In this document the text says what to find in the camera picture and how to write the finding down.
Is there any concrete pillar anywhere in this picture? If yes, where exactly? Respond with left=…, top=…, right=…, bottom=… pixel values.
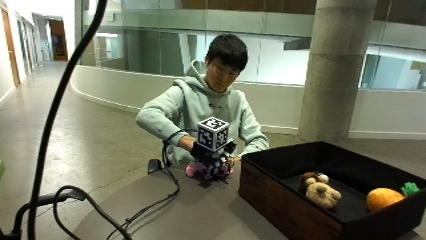
left=297, top=0, right=379, bottom=145

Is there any black chair back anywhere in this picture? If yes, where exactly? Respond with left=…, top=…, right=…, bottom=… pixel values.
left=146, top=158, right=165, bottom=175

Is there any dark fabric storage box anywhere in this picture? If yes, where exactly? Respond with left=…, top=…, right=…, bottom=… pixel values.
left=237, top=140, right=426, bottom=240

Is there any green toy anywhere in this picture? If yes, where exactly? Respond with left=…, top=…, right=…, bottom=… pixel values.
left=399, top=181, right=420, bottom=198

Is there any person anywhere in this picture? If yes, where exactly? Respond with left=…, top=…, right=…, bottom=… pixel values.
left=134, top=33, right=270, bottom=168

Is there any looped black cable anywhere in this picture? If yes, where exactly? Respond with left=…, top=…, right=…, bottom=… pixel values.
left=52, top=184, right=134, bottom=240

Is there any beige plush dog toy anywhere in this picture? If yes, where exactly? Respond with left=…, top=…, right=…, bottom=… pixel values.
left=298, top=171, right=343, bottom=211

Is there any orange toy fruit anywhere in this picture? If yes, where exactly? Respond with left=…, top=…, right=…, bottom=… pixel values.
left=365, top=187, right=406, bottom=214

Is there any pink soft toy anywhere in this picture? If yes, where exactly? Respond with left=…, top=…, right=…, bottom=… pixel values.
left=184, top=161, right=234, bottom=184

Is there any white marker cube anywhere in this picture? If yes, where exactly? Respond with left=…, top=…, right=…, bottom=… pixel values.
left=196, top=116, right=231, bottom=153

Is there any thick black cable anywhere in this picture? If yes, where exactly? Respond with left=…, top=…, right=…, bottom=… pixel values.
left=25, top=0, right=109, bottom=240

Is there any thin black glove cable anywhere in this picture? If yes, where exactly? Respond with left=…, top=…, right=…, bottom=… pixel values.
left=105, top=127, right=200, bottom=240

